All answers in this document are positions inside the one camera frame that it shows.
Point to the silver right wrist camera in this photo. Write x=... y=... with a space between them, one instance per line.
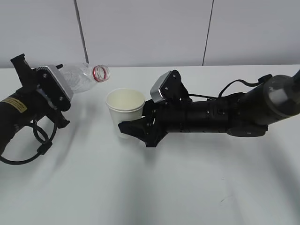
x=168 y=86

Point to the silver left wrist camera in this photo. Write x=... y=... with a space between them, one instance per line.
x=54 y=86

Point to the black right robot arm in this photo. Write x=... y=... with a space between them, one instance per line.
x=271 y=99

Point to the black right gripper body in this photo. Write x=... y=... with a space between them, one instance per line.
x=159 y=119

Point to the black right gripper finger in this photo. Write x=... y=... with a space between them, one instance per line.
x=135 y=128

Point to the clear plastic water bottle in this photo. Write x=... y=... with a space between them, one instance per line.
x=84 y=76

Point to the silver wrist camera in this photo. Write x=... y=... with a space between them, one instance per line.
x=54 y=86
x=168 y=86

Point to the white paper cup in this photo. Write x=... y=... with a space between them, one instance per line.
x=124 y=105

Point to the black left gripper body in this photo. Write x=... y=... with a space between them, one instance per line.
x=30 y=90

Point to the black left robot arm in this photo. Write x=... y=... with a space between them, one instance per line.
x=15 y=113

